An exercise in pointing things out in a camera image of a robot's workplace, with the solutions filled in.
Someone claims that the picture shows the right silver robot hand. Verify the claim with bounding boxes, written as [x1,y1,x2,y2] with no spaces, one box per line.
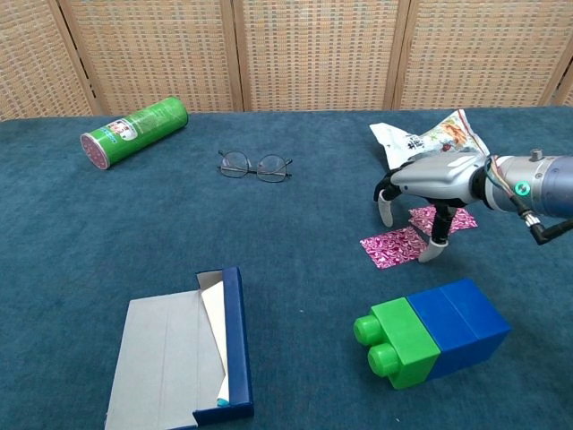
[373,153,491,263]

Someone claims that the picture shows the white snack bag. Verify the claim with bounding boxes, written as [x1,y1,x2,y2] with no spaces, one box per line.
[369,109,490,169]

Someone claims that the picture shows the blue toy building block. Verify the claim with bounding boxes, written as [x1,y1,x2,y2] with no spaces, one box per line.
[406,288,483,383]
[440,279,513,360]

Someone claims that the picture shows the green toy building block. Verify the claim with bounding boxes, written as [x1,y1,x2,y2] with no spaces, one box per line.
[353,297,442,391]

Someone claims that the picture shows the woven bamboo folding screen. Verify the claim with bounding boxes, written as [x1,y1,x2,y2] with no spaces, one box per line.
[0,0,573,121]

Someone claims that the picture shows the black thin-rimmed eyeglasses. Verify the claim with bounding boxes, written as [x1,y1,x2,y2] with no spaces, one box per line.
[217,150,295,184]

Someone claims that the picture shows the green cylindrical chip can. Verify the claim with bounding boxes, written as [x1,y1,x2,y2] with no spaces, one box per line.
[80,96,189,171]

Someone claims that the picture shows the open blue cardboard box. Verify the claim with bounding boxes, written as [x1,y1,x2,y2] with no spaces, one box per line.
[104,266,255,430]

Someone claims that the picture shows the blue felt table cover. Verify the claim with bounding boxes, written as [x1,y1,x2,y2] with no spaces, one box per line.
[0,105,573,430]

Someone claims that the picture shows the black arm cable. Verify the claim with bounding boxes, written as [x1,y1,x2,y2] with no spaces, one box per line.
[509,192,573,246]

